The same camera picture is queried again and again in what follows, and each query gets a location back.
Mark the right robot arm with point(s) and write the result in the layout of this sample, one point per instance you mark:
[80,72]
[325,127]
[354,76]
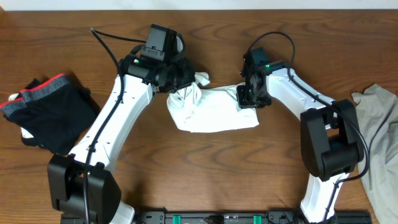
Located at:
[329,140]

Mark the black folded shorts red waistband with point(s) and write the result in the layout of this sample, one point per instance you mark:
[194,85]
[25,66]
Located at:
[52,114]

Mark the white t-shirt black print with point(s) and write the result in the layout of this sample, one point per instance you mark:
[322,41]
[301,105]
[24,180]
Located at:
[199,110]

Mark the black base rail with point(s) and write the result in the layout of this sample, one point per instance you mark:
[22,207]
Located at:
[271,217]

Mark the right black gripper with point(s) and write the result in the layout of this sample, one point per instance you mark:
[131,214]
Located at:
[244,104]

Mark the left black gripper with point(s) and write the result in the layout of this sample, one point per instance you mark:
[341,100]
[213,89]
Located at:
[181,78]

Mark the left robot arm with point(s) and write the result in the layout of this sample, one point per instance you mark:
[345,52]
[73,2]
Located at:
[82,185]

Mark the grey-beige shirt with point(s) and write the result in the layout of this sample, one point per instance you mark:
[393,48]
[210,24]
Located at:
[376,110]

